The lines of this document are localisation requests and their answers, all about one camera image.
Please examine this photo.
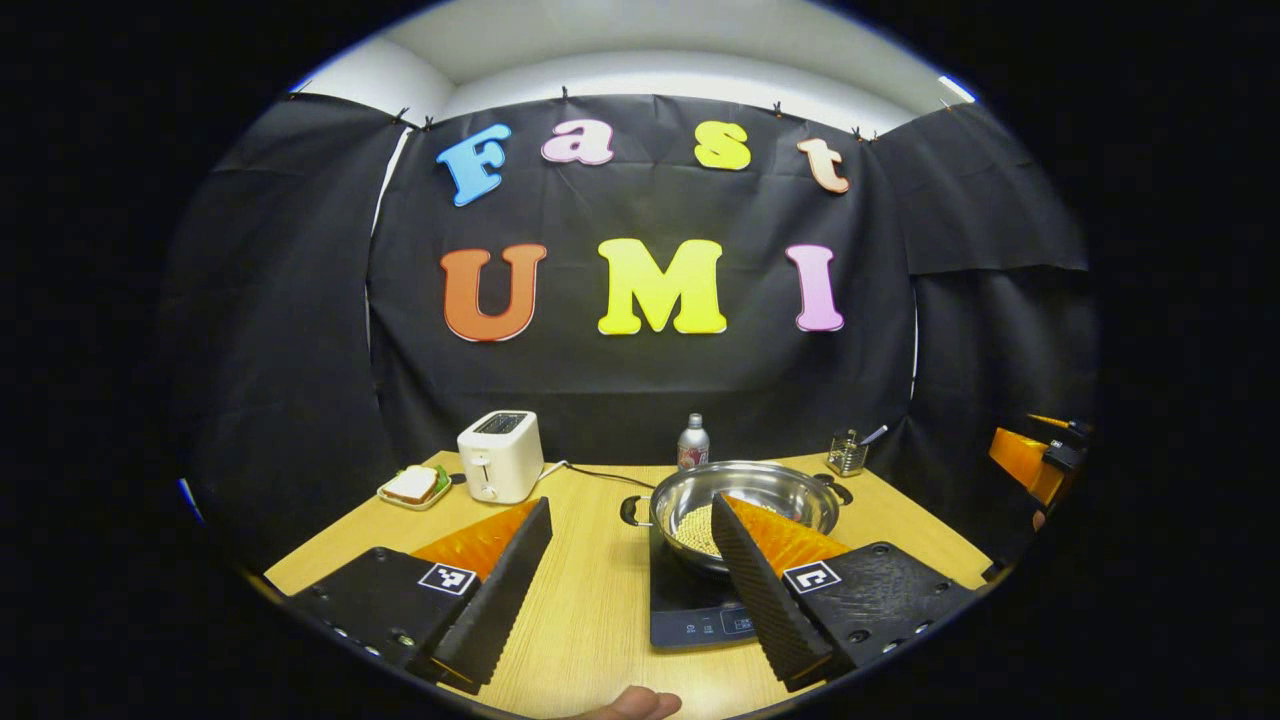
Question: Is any row of black cloth clips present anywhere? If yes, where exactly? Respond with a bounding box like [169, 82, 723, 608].
[290, 78, 956, 143]

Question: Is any small green plate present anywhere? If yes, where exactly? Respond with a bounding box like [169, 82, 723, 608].
[377, 463, 454, 512]

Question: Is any sandwich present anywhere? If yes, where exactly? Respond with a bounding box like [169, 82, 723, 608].
[384, 465, 441, 504]

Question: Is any wire mesh utensil holder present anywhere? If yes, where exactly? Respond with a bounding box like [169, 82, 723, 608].
[828, 430, 869, 477]

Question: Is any black induction cooktop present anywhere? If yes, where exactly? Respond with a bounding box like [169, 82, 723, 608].
[648, 520, 761, 651]

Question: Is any pile of yellow beans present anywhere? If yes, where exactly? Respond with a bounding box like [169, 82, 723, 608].
[670, 495, 791, 559]

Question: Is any silver drink bottle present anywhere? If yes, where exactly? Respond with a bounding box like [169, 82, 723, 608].
[677, 413, 711, 471]

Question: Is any stainless steel pot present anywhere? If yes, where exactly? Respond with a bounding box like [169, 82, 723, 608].
[619, 460, 855, 576]

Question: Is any white toaster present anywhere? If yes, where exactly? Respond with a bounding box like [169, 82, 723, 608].
[456, 410, 546, 505]

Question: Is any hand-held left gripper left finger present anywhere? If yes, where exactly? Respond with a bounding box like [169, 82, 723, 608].
[285, 496, 554, 696]

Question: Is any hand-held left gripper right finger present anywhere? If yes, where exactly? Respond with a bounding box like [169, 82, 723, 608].
[710, 491, 981, 693]

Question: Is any black power cable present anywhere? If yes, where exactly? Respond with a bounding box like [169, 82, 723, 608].
[565, 463, 659, 491]

